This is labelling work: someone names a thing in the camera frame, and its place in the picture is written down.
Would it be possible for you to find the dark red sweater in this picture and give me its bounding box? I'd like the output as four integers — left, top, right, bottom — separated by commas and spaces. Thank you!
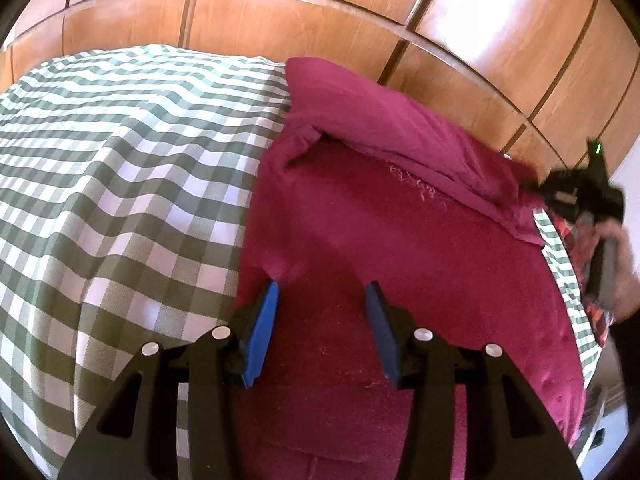
232, 58, 585, 479

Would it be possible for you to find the black sleeved right forearm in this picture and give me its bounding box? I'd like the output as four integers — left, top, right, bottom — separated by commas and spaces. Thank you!
606, 309, 640, 441

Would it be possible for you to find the right hand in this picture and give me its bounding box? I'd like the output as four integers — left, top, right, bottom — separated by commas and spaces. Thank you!
575, 214, 639, 323

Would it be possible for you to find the red plaid pillow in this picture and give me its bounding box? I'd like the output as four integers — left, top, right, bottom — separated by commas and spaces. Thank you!
547, 209, 612, 348

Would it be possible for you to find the grey folding rack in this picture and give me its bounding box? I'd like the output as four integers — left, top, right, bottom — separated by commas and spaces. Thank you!
572, 384, 626, 467

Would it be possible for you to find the green white checkered bedsheet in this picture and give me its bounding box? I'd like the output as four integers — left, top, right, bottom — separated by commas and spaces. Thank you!
1, 46, 599, 479

